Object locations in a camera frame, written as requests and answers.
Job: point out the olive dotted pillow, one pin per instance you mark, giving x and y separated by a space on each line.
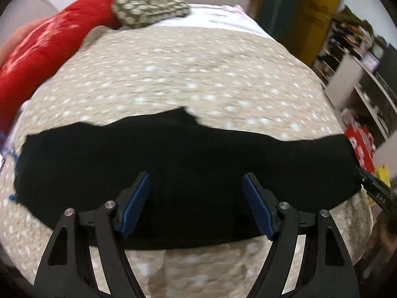
135 14

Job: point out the red blanket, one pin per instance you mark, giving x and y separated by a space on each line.
46 49

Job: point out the cluttered white shelf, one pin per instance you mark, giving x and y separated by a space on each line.
357 69

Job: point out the white bed sheet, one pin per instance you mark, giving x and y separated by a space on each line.
217 17

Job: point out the red printed bag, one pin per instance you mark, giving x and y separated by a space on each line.
363 145

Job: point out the black pants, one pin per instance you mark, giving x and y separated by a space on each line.
196 173

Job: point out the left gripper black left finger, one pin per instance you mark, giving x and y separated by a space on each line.
66 268

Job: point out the round pink headboard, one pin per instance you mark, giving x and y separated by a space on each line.
21 12

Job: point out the yellow green curtain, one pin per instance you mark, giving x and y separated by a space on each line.
299 25

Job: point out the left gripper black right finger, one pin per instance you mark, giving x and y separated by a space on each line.
326 268

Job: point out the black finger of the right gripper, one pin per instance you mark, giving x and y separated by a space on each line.
382 194

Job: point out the beige dotted quilt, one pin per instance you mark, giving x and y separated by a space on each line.
227 79

